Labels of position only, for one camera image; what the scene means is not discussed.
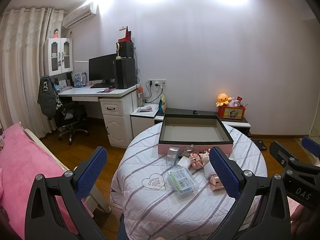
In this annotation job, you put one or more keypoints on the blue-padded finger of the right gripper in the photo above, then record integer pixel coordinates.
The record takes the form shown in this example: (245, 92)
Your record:
(281, 154)
(311, 146)

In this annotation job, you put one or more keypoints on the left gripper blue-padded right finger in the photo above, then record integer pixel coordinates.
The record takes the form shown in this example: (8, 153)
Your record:
(260, 210)

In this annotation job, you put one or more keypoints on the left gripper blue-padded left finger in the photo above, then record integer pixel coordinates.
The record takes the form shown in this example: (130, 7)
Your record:
(43, 219)

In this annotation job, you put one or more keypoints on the rose gold metal canister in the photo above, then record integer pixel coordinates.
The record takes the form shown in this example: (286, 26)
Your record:
(215, 183)

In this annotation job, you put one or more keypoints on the large white power adapter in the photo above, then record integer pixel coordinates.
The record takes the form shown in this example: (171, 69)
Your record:
(208, 171)

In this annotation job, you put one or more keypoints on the pink block donut toy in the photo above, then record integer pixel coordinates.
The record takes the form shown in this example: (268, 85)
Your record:
(195, 161)

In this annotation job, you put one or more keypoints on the clear box green label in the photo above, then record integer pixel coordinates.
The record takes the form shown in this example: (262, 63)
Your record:
(182, 181)

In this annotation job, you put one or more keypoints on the clear teal-lid container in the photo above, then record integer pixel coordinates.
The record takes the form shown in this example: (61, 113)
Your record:
(172, 156)

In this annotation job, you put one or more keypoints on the small white plug charger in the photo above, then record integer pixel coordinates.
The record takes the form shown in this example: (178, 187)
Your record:
(184, 162)

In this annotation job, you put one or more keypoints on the clear glass bottle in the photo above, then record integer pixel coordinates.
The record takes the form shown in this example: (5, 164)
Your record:
(188, 151)

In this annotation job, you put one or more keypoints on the person's right hand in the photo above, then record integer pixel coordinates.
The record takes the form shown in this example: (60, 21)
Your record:
(305, 223)

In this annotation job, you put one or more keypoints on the black white low cabinet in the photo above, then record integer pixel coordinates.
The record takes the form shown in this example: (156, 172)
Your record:
(205, 118)

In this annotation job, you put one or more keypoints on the red toy storage box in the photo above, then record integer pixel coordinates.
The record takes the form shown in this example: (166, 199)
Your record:
(235, 113)

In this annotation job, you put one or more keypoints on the pink purple plush toy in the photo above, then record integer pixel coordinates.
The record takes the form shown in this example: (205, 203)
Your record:
(235, 103)

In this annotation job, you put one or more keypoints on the orange octopus plush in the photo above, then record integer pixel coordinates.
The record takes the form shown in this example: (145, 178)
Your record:
(223, 100)

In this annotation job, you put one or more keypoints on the pink tray box black rim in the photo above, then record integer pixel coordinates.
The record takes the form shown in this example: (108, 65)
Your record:
(178, 134)

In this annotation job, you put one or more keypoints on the striped white quilted tablecloth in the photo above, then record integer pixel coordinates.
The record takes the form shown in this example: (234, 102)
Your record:
(150, 206)

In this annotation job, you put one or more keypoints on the black office chair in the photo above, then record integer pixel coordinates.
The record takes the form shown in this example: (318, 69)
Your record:
(70, 118)

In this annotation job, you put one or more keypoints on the dark patterned jacket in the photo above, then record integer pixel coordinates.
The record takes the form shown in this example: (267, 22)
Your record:
(48, 98)

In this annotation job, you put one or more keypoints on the blue yellow snack bag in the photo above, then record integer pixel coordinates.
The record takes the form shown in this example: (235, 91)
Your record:
(162, 104)

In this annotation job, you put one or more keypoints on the white computer desk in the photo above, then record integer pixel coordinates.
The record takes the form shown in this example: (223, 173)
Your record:
(116, 107)

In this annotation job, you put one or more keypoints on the white small side cabinet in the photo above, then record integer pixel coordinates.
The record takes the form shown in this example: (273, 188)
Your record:
(143, 118)

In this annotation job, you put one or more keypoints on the orange-cap water bottle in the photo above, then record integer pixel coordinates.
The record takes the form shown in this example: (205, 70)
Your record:
(140, 96)

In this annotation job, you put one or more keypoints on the black computer monitor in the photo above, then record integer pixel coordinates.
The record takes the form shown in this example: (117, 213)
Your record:
(102, 69)

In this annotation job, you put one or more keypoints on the white glass-door hutch cabinet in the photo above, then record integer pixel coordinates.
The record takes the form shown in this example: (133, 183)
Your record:
(58, 56)

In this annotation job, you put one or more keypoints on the black computer tower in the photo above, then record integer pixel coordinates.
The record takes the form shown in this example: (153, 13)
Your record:
(125, 73)

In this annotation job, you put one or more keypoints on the small black speaker box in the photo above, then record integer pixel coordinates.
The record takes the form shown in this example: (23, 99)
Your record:
(126, 49)

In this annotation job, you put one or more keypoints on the beige curtain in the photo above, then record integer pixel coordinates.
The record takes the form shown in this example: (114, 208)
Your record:
(23, 34)

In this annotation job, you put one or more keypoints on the white bed frame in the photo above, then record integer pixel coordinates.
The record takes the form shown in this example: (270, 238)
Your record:
(93, 195)

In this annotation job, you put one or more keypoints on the white wall power outlet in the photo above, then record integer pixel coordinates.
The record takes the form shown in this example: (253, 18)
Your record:
(161, 82)

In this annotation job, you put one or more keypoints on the white wall air conditioner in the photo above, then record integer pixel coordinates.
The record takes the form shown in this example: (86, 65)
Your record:
(79, 14)

